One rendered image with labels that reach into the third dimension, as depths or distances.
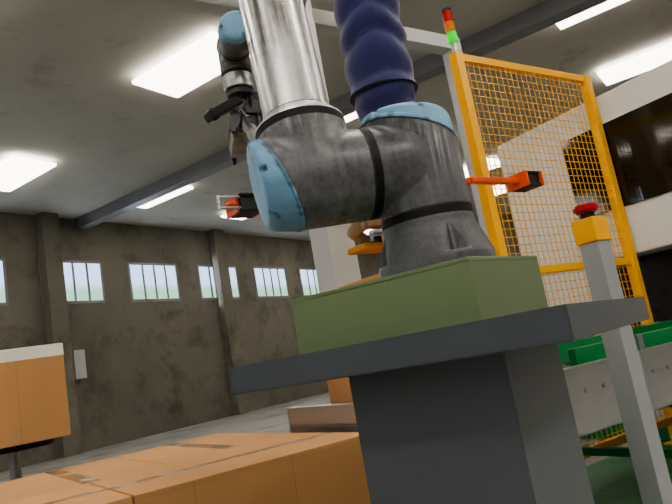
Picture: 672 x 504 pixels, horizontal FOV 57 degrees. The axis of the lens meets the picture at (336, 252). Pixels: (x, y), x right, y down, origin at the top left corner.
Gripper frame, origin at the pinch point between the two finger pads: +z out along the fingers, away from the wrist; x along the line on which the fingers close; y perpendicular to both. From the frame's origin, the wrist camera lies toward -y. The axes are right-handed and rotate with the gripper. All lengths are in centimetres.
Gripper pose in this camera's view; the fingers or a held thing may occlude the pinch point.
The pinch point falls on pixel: (243, 156)
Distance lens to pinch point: 182.3
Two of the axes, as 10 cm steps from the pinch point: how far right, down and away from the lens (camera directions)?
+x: -5.4, 2.4, 8.1
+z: 1.7, 9.7, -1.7
